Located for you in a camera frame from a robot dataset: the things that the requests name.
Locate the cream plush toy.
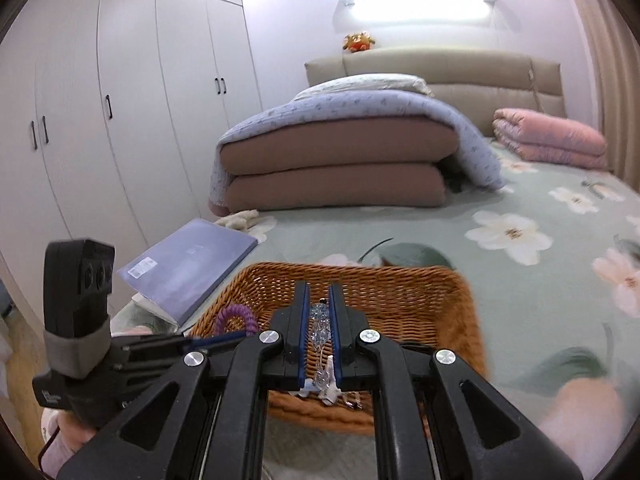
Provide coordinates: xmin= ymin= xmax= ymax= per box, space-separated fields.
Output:
xmin=215 ymin=209 xmax=262 ymax=232

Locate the white book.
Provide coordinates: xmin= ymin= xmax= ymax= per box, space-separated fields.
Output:
xmin=131 ymin=294 xmax=177 ymax=322

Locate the white wardrobe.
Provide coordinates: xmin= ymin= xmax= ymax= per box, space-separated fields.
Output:
xmin=0 ymin=0 xmax=263 ymax=321

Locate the purple spiral hair tie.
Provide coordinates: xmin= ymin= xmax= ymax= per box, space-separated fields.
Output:
xmin=215 ymin=304 xmax=259 ymax=336

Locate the beige curtain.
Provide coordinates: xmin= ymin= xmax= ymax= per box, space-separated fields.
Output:
xmin=565 ymin=0 xmax=640 ymax=186

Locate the orange stuffed toy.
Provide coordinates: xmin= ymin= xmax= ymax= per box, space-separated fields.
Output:
xmin=342 ymin=31 xmax=377 ymax=54

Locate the floral pillow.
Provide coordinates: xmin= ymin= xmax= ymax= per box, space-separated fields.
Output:
xmin=294 ymin=74 xmax=434 ymax=102

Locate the clear crystal bead bracelet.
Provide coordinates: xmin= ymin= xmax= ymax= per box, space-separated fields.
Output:
xmin=300 ymin=300 xmax=347 ymax=404

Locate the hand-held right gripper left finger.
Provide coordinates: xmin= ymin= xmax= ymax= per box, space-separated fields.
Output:
xmin=56 ymin=281 xmax=309 ymax=480

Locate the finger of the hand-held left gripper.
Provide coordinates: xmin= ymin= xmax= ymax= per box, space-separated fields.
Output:
xmin=114 ymin=332 xmax=248 ymax=368

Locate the folded brown blue quilt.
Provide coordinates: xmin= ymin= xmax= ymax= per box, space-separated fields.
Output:
xmin=207 ymin=89 xmax=506 ymax=213

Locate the person's left hand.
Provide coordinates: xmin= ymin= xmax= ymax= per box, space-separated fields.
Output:
xmin=42 ymin=405 xmax=99 ymax=478

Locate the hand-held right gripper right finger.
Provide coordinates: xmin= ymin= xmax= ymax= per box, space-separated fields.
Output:
xmin=328 ymin=282 xmax=585 ymax=480

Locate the folded pink quilt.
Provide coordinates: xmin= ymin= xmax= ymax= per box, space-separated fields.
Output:
xmin=492 ymin=107 xmax=609 ymax=171

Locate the wall light bar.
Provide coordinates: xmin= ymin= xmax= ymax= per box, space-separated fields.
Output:
xmin=337 ymin=0 xmax=501 ymax=24

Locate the blue folder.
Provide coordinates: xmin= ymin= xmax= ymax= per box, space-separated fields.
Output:
xmin=116 ymin=217 xmax=258 ymax=329

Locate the beige padded headboard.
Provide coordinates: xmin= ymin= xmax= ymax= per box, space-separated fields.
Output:
xmin=305 ymin=46 xmax=566 ymax=137

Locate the wicker basket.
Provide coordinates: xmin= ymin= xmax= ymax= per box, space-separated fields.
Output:
xmin=187 ymin=261 xmax=489 ymax=434

